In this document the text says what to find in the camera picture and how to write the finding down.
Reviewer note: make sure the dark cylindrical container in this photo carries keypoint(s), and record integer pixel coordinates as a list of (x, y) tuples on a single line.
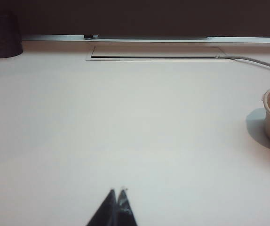
[(4, 35)]

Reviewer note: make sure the aluminium partition rail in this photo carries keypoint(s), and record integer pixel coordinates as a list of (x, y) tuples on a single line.
[(243, 40)]

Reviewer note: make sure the brown fabric desk partition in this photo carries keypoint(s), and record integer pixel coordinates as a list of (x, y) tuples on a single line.
[(149, 16)]

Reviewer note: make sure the small black partition clamp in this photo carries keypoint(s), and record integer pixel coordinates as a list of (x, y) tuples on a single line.
[(88, 36)]

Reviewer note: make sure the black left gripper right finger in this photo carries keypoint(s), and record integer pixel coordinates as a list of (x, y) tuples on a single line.
[(125, 212)]

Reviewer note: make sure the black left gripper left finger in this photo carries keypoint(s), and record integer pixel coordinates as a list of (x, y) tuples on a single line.
[(106, 212)]

